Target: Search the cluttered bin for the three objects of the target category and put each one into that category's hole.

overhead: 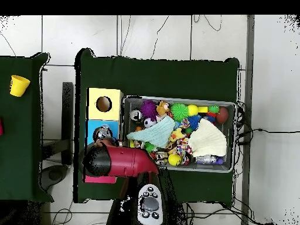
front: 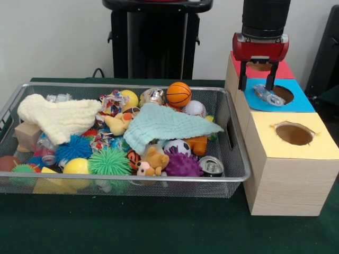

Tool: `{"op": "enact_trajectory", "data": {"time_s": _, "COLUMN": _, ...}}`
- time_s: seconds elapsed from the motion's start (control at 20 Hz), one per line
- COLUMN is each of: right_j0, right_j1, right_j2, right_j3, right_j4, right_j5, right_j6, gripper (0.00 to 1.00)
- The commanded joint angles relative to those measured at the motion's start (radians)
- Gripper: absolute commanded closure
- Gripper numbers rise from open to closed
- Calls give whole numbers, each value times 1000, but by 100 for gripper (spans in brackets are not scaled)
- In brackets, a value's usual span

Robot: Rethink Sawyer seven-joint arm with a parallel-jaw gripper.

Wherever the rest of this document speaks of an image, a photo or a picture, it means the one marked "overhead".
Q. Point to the blue koosh ball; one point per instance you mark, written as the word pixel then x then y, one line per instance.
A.
pixel 194 121

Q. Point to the silver mesh bin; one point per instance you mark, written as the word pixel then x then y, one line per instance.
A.
pixel 230 150

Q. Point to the black stand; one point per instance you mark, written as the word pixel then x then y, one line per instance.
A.
pixel 68 117

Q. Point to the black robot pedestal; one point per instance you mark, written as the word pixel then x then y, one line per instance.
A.
pixel 174 218

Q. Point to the mint green knitted cloth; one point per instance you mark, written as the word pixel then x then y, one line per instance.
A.
pixel 157 134

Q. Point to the dark green side-table cloth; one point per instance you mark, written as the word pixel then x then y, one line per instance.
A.
pixel 21 140

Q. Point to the yellow plastic cup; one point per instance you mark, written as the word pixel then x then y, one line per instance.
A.
pixel 18 86

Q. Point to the dark green table cloth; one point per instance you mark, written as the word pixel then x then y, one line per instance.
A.
pixel 164 77

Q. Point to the purple spiky ball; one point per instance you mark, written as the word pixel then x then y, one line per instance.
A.
pixel 149 109

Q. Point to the yellow smooth ball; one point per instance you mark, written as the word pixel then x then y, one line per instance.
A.
pixel 193 110

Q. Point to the wooden three-hole box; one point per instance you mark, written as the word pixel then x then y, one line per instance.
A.
pixel 103 112

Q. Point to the pink cup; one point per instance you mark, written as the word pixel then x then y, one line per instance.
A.
pixel 1 127

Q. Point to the silver drink can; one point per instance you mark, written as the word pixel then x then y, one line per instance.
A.
pixel 136 115

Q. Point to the green koosh ball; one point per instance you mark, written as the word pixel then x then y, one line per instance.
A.
pixel 179 112

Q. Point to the clear plastic bottle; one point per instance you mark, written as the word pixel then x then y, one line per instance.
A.
pixel 103 133

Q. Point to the toy soccer ball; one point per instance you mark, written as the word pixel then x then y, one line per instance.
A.
pixel 149 123

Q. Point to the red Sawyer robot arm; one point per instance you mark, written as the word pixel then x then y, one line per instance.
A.
pixel 131 161

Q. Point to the yellow plush duck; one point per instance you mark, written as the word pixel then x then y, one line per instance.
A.
pixel 176 136

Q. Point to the cream knitted cloth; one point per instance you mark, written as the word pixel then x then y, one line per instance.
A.
pixel 207 138

